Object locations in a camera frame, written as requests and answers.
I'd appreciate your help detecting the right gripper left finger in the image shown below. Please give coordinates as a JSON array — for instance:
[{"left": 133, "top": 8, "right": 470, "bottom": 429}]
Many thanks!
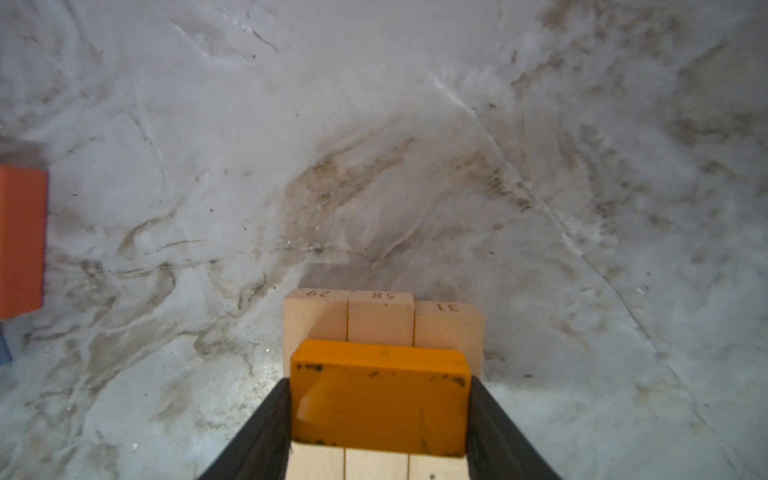
[{"left": 199, "top": 378, "right": 291, "bottom": 480}]

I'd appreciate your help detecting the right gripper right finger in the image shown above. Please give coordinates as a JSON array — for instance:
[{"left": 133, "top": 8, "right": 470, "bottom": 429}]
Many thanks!
[{"left": 466, "top": 376, "right": 561, "bottom": 480}]

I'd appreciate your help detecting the orange block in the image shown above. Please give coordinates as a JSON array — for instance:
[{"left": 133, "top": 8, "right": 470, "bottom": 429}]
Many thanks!
[{"left": 289, "top": 340, "right": 472, "bottom": 457}]

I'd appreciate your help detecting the natural wood block diagonal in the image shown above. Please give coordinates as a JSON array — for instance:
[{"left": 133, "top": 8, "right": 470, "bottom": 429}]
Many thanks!
[{"left": 408, "top": 301, "right": 485, "bottom": 480}]

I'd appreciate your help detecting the light blue block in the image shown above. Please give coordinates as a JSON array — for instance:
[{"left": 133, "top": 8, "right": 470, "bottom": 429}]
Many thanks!
[{"left": 0, "top": 329, "right": 13, "bottom": 366}]

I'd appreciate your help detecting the orange-red block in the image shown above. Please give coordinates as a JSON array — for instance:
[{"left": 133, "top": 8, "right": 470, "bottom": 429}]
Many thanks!
[{"left": 1, "top": 165, "right": 48, "bottom": 320}]

